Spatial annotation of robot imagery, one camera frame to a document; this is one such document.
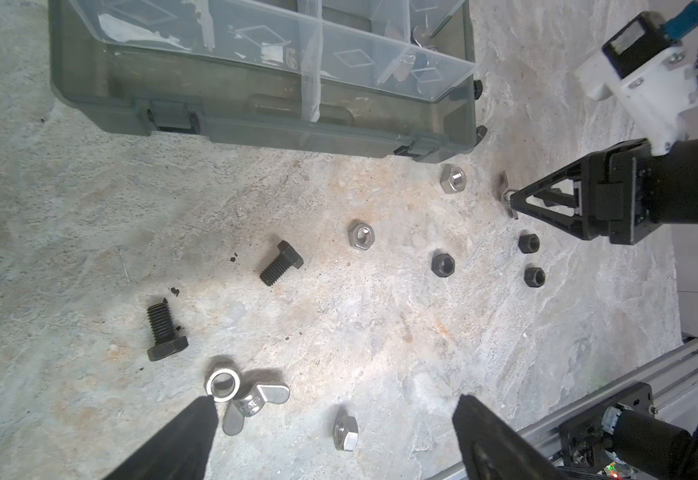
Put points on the silver hex nut by box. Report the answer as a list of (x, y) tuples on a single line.
[(453, 179)]

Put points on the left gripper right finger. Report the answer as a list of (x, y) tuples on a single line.
[(491, 449)]

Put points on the black nut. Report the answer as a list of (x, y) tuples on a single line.
[(534, 277), (529, 243), (443, 265)]

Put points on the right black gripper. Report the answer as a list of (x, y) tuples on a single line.
[(625, 193)]

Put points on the aluminium mounting rail frame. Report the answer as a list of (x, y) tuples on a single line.
[(625, 396)]

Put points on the silver hex nut left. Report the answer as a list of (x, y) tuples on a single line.
[(223, 383)]

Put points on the black nut lower right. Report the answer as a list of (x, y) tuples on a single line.
[(534, 277)]

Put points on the silver hex nut centre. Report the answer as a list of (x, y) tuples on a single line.
[(361, 236)]

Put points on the black nut middle right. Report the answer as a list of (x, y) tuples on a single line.
[(529, 243)]

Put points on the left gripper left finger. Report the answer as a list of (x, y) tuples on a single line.
[(180, 450)]

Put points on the black bolt upper right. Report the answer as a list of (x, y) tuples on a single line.
[(478, 89)]

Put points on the black bolt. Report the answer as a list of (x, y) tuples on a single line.
[(481, 133), (478, 89), (286, 258), (167, 341)]

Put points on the black bolt lower right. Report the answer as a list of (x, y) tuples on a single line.
[(481, 133)]

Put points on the black nut centre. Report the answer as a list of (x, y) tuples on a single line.
[(443, 265)]

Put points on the grey plastic organizer box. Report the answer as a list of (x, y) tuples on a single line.
[(302, 75)]

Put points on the black bolt centre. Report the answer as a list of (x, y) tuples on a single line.
[(286, 258)]

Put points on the black bolt left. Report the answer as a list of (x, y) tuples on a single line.
[(167, 341)]

